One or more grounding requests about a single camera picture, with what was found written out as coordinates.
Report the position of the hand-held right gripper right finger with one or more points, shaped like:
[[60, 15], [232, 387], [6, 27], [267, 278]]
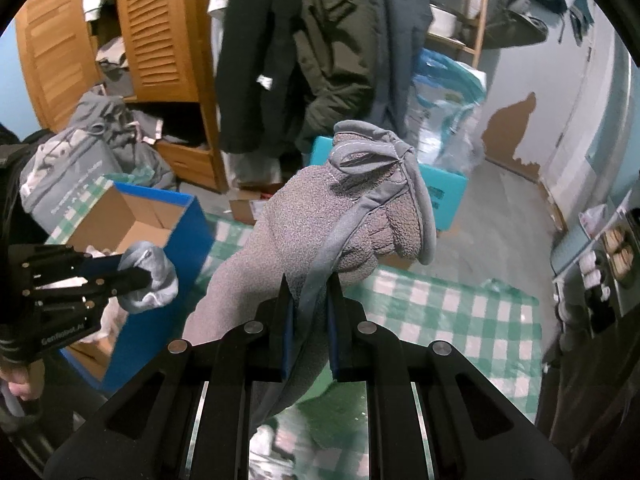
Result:
[[334, 330]]

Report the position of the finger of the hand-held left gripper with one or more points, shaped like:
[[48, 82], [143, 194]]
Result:
[[60, 265], [75, 297]]

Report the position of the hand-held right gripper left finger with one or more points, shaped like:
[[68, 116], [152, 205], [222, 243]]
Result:
[[286, 330]]

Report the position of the light grey sock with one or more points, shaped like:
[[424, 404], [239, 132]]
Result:
[[155, 275]]

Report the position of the grey fleece glove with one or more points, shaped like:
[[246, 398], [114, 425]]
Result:
[[300, 220]]

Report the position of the blue-edged cardboard box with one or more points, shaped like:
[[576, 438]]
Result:
[[195, 230]]

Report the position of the person's left hand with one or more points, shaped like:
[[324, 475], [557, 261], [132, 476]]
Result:
[[22, 387]]

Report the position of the pile of grey clothes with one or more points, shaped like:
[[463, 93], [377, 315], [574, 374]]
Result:
[[70, 180]]

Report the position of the green checkered tablecloth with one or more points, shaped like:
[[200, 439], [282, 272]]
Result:
[[450, 320]]

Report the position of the small brown cardboard box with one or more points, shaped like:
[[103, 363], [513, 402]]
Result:
[[250, 207]]

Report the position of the grey hoodie pile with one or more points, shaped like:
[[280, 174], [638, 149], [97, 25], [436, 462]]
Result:
[[125, 150]]

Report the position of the wooden wardrobe drawer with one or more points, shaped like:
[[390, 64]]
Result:
[[195, 165]]

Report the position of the teal printed box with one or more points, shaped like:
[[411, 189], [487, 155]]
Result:
[[445, 195]]

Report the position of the folded clothes in wardrobe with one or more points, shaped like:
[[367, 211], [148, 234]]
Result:
[[112, 65]]

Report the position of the narrow louvered wardrobe door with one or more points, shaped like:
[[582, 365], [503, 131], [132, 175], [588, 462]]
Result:
[[55, 50]]

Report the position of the wide louvered wardrobe door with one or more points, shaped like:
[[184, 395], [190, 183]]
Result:
[[160, 35]]

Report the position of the blue and white plastic bag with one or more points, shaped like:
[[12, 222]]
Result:
[[445, 100]]

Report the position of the black coat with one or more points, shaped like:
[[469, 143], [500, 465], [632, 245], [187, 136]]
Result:
[[250, 60]]

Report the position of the metal shoe rack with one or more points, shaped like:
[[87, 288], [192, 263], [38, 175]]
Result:
[[620, 270]]

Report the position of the olive green jacket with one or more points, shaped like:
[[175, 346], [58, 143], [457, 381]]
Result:
[[340, 35]]

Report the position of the group of shoes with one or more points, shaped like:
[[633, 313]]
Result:
[[620, 255]]

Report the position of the dark blue-grey coat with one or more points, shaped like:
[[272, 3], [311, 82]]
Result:
[[400, 35]]

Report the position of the wooden shelf rack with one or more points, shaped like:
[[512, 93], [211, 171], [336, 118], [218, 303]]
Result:
[[470, 20]]

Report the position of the dark hanging bag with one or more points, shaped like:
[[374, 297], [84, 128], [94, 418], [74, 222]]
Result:
[[525, 15]]

